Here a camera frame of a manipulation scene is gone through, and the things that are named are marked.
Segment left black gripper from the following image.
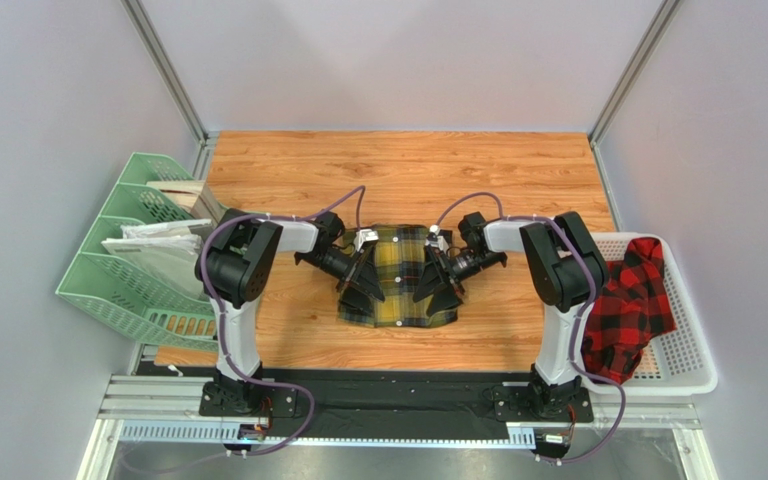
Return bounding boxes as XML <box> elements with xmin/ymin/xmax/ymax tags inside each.
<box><xmin>299</xmin><ymin>246</ymin><xmax>384</xmax><ymax>314</ymax></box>

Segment yellow plaid long sleeve shirt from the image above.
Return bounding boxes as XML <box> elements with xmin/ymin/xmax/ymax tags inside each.
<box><xmin>337</xmin><ymin>224</ymin><xmax>458</xmax><ymax>328</ymax></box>

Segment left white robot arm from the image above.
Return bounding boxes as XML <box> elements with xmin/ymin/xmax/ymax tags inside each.
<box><xmin>195</xmin><ymin>209</ymin><xmax>385</xmax><ymax>417</ymax></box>

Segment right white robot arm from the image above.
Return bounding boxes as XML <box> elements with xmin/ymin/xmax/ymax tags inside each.
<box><xmin>413</xmin><ymin>212</ymin><xmax>608</xmax><ymax>419</ymax></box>

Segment red plaid long sleeve shirt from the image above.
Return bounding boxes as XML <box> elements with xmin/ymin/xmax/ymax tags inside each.
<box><xmin>580</xmin><ymin>237</ymin><xmax>677</xmax><ymax>384</ymax></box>

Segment book in file rack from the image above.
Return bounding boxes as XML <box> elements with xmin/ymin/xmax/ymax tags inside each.
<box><xmin>147</xmin><ymin>180</ymin><xmax>226</xmax><ymax>222</ymax></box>

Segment papers in file rack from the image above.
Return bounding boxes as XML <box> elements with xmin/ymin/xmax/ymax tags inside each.
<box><xmin>101</xmin><ymin>219</ymin><xmax>215</xmax><ymax>300</ymax></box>

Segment green plastic file rack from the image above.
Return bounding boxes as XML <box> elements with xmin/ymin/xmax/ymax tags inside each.
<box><xmin>55</xmin><ymin>153</ymin><xmax>218</xmax><ymax>352</ymax></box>

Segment white plastic basket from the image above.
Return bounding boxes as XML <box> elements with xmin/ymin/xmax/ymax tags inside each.
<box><xmin>594</xmin><ymin>232</ymin><xmax>718</xmax><ymax>399</ymax></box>

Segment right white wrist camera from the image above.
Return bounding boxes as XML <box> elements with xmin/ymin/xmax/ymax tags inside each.
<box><xmin>425</xmin><ymin>224</ymin><xmax>450</xmax><ymax>256</ymax></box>

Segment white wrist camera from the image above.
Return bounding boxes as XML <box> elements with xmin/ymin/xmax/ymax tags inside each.
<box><xmin>353</xmin><ymin>228</ymin><xmax>379</xmax><ymax>251</ymax></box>
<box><xmin>425</xmin><ymin>224</ymin><xmax>450</xmax><ymax>256</ymax></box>

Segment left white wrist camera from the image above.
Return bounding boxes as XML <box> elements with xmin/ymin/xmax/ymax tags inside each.
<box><xmin>353</xmin><ymin>228</ymin><xmax>379</xmax><ymax>251</ymax></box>

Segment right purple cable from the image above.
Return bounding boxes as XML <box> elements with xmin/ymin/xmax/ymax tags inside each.
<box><xmin>433</xmin><ymin>192</ymin><xmax>627</xmax><ymax>465</ymax></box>

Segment purple cable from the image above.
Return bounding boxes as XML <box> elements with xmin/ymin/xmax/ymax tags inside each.
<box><xmin>433</xmin><ymin>192</ymin><xmax>627</xmax><ymax>465</ymax></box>
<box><xmin>198</xmin><ymin>185</ymin><xmax>368</xmax><ymax>458</ymax></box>

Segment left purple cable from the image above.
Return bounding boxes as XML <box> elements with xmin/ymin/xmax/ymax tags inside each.
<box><xmin>198</xmin><ymin>185</ymin><xmax>368</xmax><ymax>458</ymax></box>

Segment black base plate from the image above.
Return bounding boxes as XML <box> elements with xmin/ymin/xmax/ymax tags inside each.
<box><xmin>136</xmin><ymin>362</ymin><xmax>595</xmax><ymax>441</ymax></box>

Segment aluminium frame rail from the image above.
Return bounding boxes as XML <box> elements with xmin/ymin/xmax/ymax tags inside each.
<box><xmin>79</xmin><ymin>370</ymin><xmax>716</xmax><ymax>479</ymax></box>

